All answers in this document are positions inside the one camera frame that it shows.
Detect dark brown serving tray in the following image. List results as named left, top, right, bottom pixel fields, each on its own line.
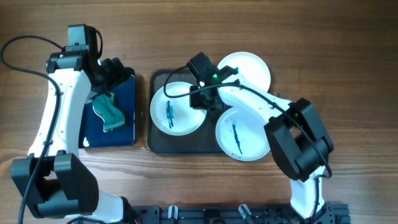
left=147, top=68, right=232, bottom=154

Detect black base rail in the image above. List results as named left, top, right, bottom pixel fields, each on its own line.
left=133, top=203, right=351, bottom=224

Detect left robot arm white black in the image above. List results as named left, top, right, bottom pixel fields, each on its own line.
left=11, top=50, right=140, bottom=223

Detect white plate blue stain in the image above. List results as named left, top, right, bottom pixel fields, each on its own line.
left=218, top=52, right=271, bottom=92
left=150, top=87, right=207, bottom=136
left=215, top=108, right=271, bottom=161

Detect green yellow sponge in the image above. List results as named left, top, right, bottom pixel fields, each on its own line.
left=92, top=93, right=126, bottom=132

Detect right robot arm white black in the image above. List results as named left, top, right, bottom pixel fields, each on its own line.
left=188, top=65, right=333, bottom=221

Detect white plate top blue stain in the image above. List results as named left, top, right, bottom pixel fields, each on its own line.
left=218, top=52, right=271, bottom=92

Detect blue water tray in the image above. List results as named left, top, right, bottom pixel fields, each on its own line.
left=78, top=68, right=136, bottom=149

